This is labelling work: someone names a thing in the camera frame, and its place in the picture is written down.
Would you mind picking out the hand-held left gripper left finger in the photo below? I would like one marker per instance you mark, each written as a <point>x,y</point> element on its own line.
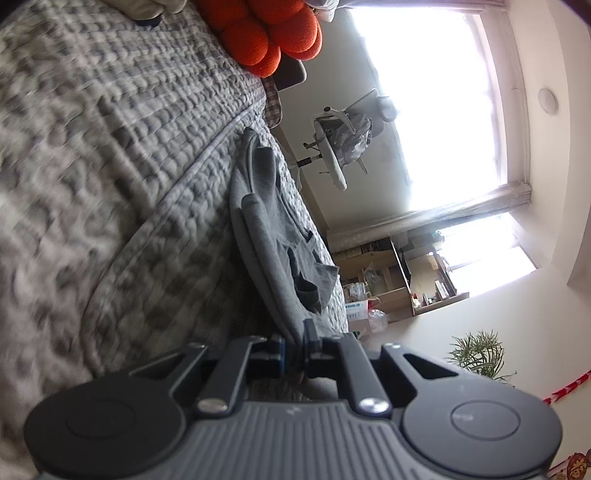
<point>280,356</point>

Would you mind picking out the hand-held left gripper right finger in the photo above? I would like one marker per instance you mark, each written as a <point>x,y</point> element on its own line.
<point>307,356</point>

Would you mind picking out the grey t-shirt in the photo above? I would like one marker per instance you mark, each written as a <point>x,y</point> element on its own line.
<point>268,240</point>

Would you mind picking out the wooden shelf unit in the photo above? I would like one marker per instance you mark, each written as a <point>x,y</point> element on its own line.
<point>397,295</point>

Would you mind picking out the green potted plant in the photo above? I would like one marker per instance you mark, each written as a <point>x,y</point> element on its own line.
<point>480,357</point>

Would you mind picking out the white office chair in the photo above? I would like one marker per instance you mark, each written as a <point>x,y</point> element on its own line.
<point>332,147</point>

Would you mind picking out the grey backpack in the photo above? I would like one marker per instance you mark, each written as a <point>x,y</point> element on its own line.
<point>353,138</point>

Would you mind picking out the grey checked quilted blanket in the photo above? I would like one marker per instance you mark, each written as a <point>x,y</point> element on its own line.
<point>115,184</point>

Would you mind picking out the red paper decoration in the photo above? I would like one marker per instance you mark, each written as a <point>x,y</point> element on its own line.
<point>568,390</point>

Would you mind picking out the window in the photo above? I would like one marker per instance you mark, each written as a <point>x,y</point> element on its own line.
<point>429,115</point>

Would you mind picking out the grey sofa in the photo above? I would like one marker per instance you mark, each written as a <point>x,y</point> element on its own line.
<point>292,74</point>

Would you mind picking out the orange pumpkin cushion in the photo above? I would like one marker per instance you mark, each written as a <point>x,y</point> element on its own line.
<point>300,32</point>
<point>244,41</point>

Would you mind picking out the white pillow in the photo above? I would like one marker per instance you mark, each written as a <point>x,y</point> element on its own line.
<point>325,7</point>

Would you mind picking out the round ceiling light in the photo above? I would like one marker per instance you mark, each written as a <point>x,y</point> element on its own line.
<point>548,99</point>

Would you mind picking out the beige and navy folded garment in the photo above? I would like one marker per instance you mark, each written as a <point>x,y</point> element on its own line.
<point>147,9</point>

